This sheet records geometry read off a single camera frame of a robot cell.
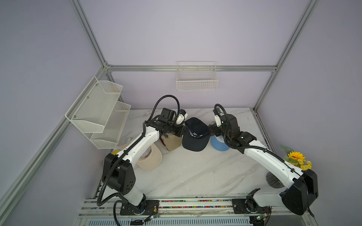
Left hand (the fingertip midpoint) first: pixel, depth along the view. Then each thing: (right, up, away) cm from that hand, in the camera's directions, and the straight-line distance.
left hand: (185, 132), depth 82 cm
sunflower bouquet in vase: (+52, -11, -17) cm, 56 cm away
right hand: (+20, +5, -1) cm, 21 cm away
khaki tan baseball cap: (-9, -7, +6) cm, 13 cm away
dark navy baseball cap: (+7, -3, +7) cm, 10 cm away
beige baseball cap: (-22, -18, +7) cm, 29 cm away
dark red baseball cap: (-15, -6, +6) cm, 17 cm away
